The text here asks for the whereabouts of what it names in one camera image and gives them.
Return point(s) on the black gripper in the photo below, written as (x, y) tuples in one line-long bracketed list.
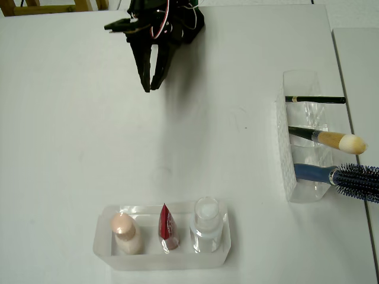
[(147, 49)]

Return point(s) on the pink bottle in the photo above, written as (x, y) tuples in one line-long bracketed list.
[(127, 233)]

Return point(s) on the makeup brush with gold ferrule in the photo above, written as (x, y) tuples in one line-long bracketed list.
[(328, 139)]

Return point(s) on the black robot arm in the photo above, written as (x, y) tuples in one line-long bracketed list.
[(189, 26)]

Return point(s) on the clear bottle with clear cap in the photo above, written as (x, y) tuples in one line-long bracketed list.
[(206, 219)]

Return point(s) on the blue round hair brush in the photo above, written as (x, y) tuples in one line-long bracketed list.
[(314, 173)]

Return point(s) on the clear acrylic organizer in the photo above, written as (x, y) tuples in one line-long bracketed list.
[(282, 154)]

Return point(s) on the red hand cream tube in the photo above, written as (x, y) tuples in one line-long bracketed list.
[(167, 225)]

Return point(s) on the dark blue eyeliner pencil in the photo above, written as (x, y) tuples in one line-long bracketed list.
[(319, 99)]

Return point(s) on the translucent plastic bin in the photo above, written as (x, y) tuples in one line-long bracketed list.
[(163, 261)]

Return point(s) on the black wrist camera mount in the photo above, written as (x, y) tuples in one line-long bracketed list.
[(121, 25)]

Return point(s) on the wooden furniture frame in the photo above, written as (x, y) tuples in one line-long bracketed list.
[(44, 10)]

